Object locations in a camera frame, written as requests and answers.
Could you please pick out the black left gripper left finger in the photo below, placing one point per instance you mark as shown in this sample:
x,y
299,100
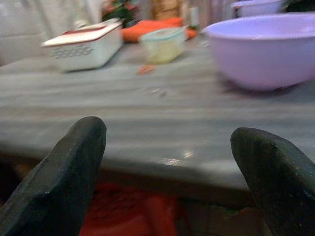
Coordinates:
x,y
56,177

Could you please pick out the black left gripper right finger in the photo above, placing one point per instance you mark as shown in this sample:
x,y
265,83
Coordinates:
x,y
278,177

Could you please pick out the red plastic stool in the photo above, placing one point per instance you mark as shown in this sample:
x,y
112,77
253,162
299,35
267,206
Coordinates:
x,y
130,211

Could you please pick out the large purple plastic bowl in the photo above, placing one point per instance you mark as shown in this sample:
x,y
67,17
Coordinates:
x,y
261,49

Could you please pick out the white tissue box red lid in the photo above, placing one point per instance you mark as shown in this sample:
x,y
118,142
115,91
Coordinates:
x,y
83,48

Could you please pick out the small orange wrapper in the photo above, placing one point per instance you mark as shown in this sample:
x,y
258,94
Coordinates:
x,y
147,69

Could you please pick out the clear container teal rim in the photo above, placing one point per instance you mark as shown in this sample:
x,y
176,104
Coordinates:
x,y
163,45

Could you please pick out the small purple plastic bowl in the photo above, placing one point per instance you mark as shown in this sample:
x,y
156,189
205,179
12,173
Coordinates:
x,y
257,7

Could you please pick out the orange cloth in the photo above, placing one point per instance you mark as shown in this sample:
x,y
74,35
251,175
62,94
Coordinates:
x,y
152,28

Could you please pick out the potted plant with flowers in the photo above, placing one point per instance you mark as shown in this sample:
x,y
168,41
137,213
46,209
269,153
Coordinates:
x,y
120,9

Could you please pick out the brown glass jar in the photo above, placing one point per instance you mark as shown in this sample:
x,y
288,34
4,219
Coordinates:
x,y
166,9

